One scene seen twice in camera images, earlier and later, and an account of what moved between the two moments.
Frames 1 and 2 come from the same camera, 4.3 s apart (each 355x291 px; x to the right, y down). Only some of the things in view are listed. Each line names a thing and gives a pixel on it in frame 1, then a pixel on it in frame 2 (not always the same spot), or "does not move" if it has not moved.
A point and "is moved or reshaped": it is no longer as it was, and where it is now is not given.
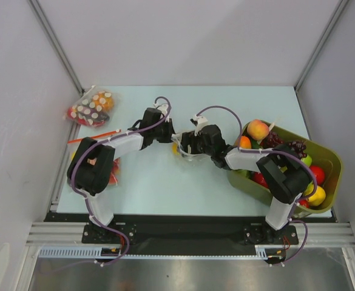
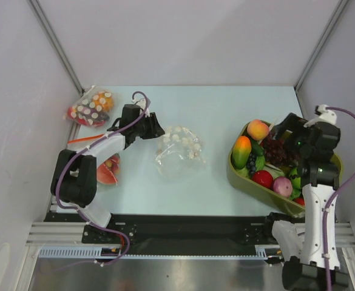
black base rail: [187, 233] does not move
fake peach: [258, 130] does not move
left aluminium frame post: [53, 42] does not move
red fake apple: [259, 177] does not move
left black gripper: [170, 131] to [155, 130]
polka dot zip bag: [176, 139] is moved or reshaped
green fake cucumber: [255, 145] does not move
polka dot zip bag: [96, 108] does not move
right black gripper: [185, 143] to [290, 128]
